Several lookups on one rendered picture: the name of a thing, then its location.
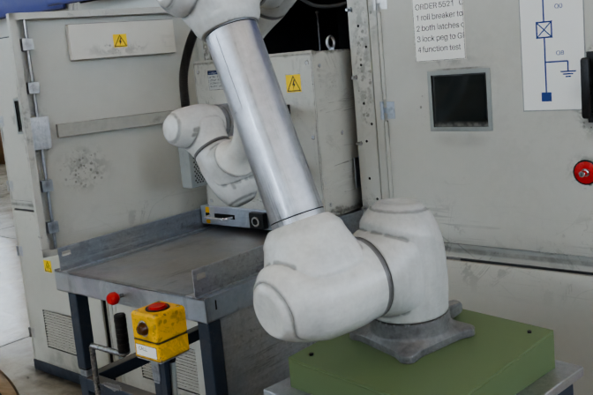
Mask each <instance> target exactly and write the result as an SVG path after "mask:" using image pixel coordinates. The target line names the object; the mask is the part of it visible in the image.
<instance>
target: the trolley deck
mask: <svg viewBox="0 0 593 395"><path fill-rule="evenodd" d="M271 231H273V230H265V229H264V230H263V229H255V228H248V227H232V226H223V225H222V226H219V227H214V228H211V229H208V230H205V231H202V232H199V233H197V234H194V235H188V236H186V237H183V238H179V239H176V240H174V241H171V242H165V243H163V244H160V245H157V246H154V247H151V248H148V249H145V250H141V251H137V252H134V253H131V254H129V255H126V256H122V257H118V258H115V259H112V260H109V261H106V262H103V263H100V264H97V265H92V266H89V267H87V268H84V269H80V270H77V271H75V272H70V273H65V272H60V268H57V269H54V272H55V278H56V290H60V291H64V292H68V293H72V294H79V295H83V296H87V297H91V298H94V299H99V300H103V301H107V300H106V298H107V295H108V294H109V293H111V292H116V293H118V294H124V297H121V298H120V300H119V303H118V304H122V305H125V306H130V307H133V308H138V309H140V308H142V307H145V306H146V305H149V304H152V303H154V302H158V301H163V302H170V303H175V304H179V305H183V306H184V310H185V317H186V319H187V320H191V321H195V322H200V323H203V324H210V323H212V322H214V321H216V320H218V319H220V318H223V317H225V316H227V315H230V314H232V313H234V312H237V311H239V310H240V309H244V308H246V307H248V306H250V305H252V304H253V288H254V285H255V281H256V278H257V276H258V275H257V276H254V277H252V278H249V279H246V280H244V281H241V282H239V283H236V284H235V285H232V286H230V287H226V288H223V289H222V290H219V291H217V292H214V293H212V294H209V295H206V296H204V297H201V298H199V299H192V298H188V297H185V296H186V295H188V294H191V293H194V290H193V282H192V275H191V270H194V269H197V268H199V267H201V266H204V265H208V264H211V263H213V262H216V261H219V260H221V259H224V258H226V257H231V256H233V255H235V254H238V253H241V252H243V251H246V250H250V249H253V248H255V247H258V246H260V245H263V244H264V242H265V240H266V236H267V234H268V233H269V232H271Z"/></svg>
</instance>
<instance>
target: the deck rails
mask: <svg viewBox="0 0 593 395"><path fill-rule="evenodd" d="M339 218H340V219H342V221H343V223H344V225H345V226H346V227H347V228H348V230H349V231H350V232H351V234H354V233H355V232H356V231H357V230H358V229H359V221H360V219H361V218H362V210H358V211H356V212H352V213H349V214H346V215H344V216H341V217H339ZM219 226H222V225H215V224H206V223H202V217H201V209H200V208H199V209H195V210H192V211H189V212H183V213H179V214H177V215H173V216H170V217H167V218H164V219H160V220H155V221H151V222H148V223H145V224H142V225H138V226H135V227H129V228H126V229H123V230H120V231H116V232H113V233H110V234H106V235H101V236H98V237H95V238H91V239H88V240H85V241H82V242H76V243H73V244H69V245H66V246H63V247H60V248H57V253H58V260H59V266H60V272H65V273H70V272H75V271H77V270H80V269H84V268H87V267H89V266H92V265H97V264H100V263H103V262H106V261H109V260H112V259H115V258H118V257H122V256H126V255H129V254H131V253H134V252H137V251H141V250H145V249H148V248H151V247H154V246H157V245H160V244H163V243H165V242H171V241H174V240H176V239H179V238H183V237H186V236H188V235H194V234H197V233H199V232H202V231H205V230H208V229H211V228H214V227H219ZM263 246H264V244H263V245H260V246H258V247H255V248H253V249H250V250H246V251H243V252H241V253H238V254H235V255H233V256H231V257H226V258H224V259H221V260H219V261H216V262H213V263H211V264H208V265H204V266H201V267H199V268H197V269H194V270H191V275H192V282H193V290H194V293H191V294H188V295H186V296H185V297H188V298H192V299H199V298H201V297H204V296H206V295H209V294H212V293H214V292H217V291H219V290H222V289H223V288H226V287H230V286H232V285H235V284H236V283H239V282H241V281H244V280H246V279H249V278H252V277H254V276H257V275H258V274H259V272H260V271H261V270H262V269H263V268H264V250H263ZM66 250H70V251H71V254H69V255H66V256H62V251H66ZM202 272H205V277H204V278H202V279H197V275H196V274H199V273H202Z"/></svg>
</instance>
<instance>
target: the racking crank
mask: <svg viewBox="0 0 593 395"><path fill-rule="evenodd" d="M114 323H115V329H116V343H117V349H115V348H111V347H105V346H102V345H99V344H95V343H91V344H90V346H89V352H90V358H91V365H92V371H93V378H94V390H95V395H101V387H100V380H99V373H98V367H97V360H96V353H95V350H99V351H102V352H105V353H108V354H113V355H117V356H120V357H125V356H126V355H128V354H129V353H130V352H131V351H130V350H131V349H130V343H129V338H128V330H127V323H126V317H125V314H124V313H123V312H119V313H116V314H115V315H114Z"/></svg>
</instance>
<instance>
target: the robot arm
mask: <svg viewBox="0 0 593 395"><path fill-rule="evenodd" d="M296 1H297V0H157V2H158V3H159V5H160V6H161V8H162V9H163V10H164V11H166V12H167V13H169V14H170V15H172V16H174V17H177V18H182V20H183V21H184V22H185V23H186V24H187V25H188V26H189V28H190V29H191V30H192V31H193V32H194V33H195V35H196V36H197V37H198V38H199V39H201V40H202V41H203V42H205V43H206V44H207V46H208V49H209V52H210V54H211V57H212V59H213V62H214V67H215V69H216V71H217V74H218V77H219V80H220V82H221V86H222V89H223V92H224V94H225V97H226V100H227V103H223V104H214V105H208V104H196V105H190V106H186V107H183V108H179V109H177V110H174V111H172V112H171V113H170V114H169V115H168V116H167V118H166V119H165V121H164V123H163V135H164V137H165V138H166V140H167V141H168V142H169V143H170V144H172V145H174V146H177V147H180V148H184V149H185V150H186V151H187V152H188V153H190V154H191V155H192V156H193V158H194V159H195V160H196V161H197V163H198V165H199V169H200V171H201V173H202V175H203V176H204V178H205V179H206V182H207V183H208V185H209V186H210V188H211V189H212V191H213V192H214V194H215V195H216V196H217V197H218V198H219V199H220V200H221V201H222V202H223V203H224V204H226V205H228V206H233V207H239V206H241V205H245V204H247V203H248V202H250V201H252V200H253V199H254V198H255V197H256V194H257V192H258V189H259V194H260V196H261V199H262V202H263V205H264V206H265V209H266V214H267V217H268V219H269V222H270V224H271V227H272V229H273V231H271V232H269V233H268V234H267V236H266V240H265V242H264V246H263V250H264V268H263V269H262V270H261V271H260V272H259V274H258V276H257V278H256V281H255V285H254V288H253V305H254V309H255V313H256V315H257V318H258V320H259V322H260V323H261V325H262V326H263V328H264V329H265V330H266V331H267V332H268V333H269V334H270V335H271V336H273V337H275V338H277V339H281V340H284V341H288V342H296V343H304V342H314V341H322V340H329V339H334V338H337V337H340V336H341V335H344V334H346V333H349V337H350V338H351V339H353V340H356V341H361V342H363V343H365V344H367V345H369V346H371V347H374V348H376V349H378V350H380V351H382V352H384V353H386V354H389V355H391V356H393V357H394V358H396V359H397V360H398V361H399V362H400V363H403V364H412V363H415V362H416V361H418V360H419V359H420V358H422V357H424V356H426V355H427V354H430V353H432V352H435V351H437V350H439V349H441V348H442V347H446V346H448V345H450V344H452V343H454V342H456V341H458V340H460V339H466V338H469V337H472V336H474V335H475V327H474V325H472V324H467V323H463V322H460V321H457V320H454V319H453V318H454V317H456V316H457V315H459V314H460V313H461V312H462V304H461V303H460V302H459V301H457V300H452V301H449V300H448V273H447V257H446V251H445V245H444V241H443V237H442V234H441V232H440V229H439V225H438V223H437V221H436V220H435V218H434V216H433V214H432V212H431V210H430V209H429V208H427V207H426V206H425V205H424V204H423V203H422V202H421V201H419V200H417V199H413V198H404V197H396V198H386V199H381V200H379V201H377V202H376V203H374V204H373V205H372V206H370V207H369V208H368V209H367V210H366V211H365V213H364V215H363V216H362V218H361V219H360V221H359V229H358V230H357V231H356V232H355V233H354V234H351V232H350V231H349V230H348V228H347V227H346V226H345V225H344V223H343V221H342V219H340V218H339V217H337V216H336V215H334V214H332V213H331V212H325V210H324V207H323V205H322V202H321V199H320V197H319V193H318V190H317V187H316V185H315V182H314V180H313V177H312V173H311V170H310V168H309V165H308V163H307V160H306V158H305V155H304V151H303V148H302V146H301V143H300V141H299V138H298V135H297V131H296V129H295V126H294V124H293V121H292V119H291V116H290V106H289V105H287V104H286V101H285V99H284V96H283V94H282V91H281V87H280V85H279V82H278V79H277V77H276V74H275V72H274V67H273V65H272V62H271V60H270V57H269V54H268V52H267V50H266V45H265V43H264V40H263V39H264V37H265V36H266V35H267V34H268V33H269V31H270V30H271V29H272V28H273V27H274V26H275V25H276V24H277V23H278V22H279V21H280V20H281V19H282V18H283V17H284V16H285V15H286V13H287V12H288V11H289V9H290V8H291V6H292V5H293V4H294V3H295V2H296ZM229 136H233V138H232V139H229Z"/></svg>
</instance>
